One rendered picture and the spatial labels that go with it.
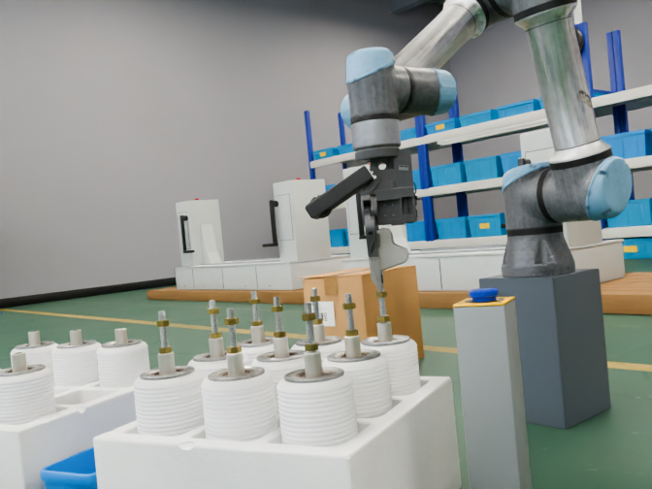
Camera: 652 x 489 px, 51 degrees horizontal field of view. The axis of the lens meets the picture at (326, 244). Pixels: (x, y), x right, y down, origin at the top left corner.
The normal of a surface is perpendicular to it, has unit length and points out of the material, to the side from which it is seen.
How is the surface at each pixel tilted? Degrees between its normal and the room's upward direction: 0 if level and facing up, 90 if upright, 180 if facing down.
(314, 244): 90
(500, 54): 90
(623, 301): 90
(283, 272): 90
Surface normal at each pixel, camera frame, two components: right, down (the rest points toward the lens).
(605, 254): 0.64, -0.05
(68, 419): 0.90, -0.07
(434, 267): -0.76, 0.08
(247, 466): -0.46, 0.06
